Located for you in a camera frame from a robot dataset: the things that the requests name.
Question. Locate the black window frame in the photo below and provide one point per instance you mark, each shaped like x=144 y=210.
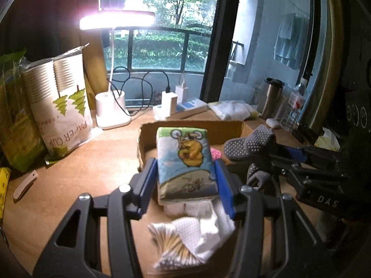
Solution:
x=220 y=49

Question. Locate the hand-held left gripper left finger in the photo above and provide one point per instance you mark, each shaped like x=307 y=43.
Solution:
x=149 y=179

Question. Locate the teal hanging towel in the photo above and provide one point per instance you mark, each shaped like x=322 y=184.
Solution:
x=292 y=52

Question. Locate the cartoon print tissue pack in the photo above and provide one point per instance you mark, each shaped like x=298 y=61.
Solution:
x=182 y=162

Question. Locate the clear water bottle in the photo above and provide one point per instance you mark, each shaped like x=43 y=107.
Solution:
x=292 y=104

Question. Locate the pale folding knife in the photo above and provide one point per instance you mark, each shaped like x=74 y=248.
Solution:
x=24 y=185

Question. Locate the small white oval object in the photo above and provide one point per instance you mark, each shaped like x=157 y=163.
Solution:
x=273 y=123

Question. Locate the grey dotted glove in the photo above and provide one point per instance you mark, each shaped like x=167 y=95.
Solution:
x=249 y=143

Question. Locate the pink soft item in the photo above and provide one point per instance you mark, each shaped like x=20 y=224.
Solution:
x=216 y=153

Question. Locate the grey dotted sock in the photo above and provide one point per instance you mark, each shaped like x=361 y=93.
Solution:
x=258 y=176

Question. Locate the cotton swab packet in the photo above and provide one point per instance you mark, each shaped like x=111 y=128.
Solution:
x=171 y=246

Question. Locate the green paper cup bag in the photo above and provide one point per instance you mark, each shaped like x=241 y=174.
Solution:
x=17 y=121

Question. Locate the packet of white cloths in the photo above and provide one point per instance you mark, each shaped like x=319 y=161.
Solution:
x=232 y=110

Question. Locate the white paper towel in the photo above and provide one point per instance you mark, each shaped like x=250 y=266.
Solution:
x=208 y=231

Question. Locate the white power strip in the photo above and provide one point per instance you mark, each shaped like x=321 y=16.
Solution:
x=191 y=105

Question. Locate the yellow-green plastic bag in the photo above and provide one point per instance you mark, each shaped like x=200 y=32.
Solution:
x=327 y=140

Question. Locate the steel thermos flask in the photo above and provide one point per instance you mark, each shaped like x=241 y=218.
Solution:
x=271 y=98

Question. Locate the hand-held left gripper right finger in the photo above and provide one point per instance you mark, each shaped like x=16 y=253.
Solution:
x=223 y=185

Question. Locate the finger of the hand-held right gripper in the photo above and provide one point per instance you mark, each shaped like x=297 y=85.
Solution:
x=289 y=169
x=295 y=153

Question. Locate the yellow packet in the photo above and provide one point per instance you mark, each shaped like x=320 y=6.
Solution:
x=3 y=191

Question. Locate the gold curtain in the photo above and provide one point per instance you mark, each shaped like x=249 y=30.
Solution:
x=95 y=72

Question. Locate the white paper cup bag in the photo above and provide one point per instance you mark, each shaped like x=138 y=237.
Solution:
x=58 y=92

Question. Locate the black balcony railing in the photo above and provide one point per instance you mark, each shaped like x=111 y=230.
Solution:
x=185 y=52

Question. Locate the white hanging towel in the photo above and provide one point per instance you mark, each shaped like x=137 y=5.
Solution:
x=287 y=26

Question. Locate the white desk lamp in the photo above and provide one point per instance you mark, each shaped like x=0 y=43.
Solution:
x=111 y=110

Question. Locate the cardboard box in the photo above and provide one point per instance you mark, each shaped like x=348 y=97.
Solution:
x=174 y=125

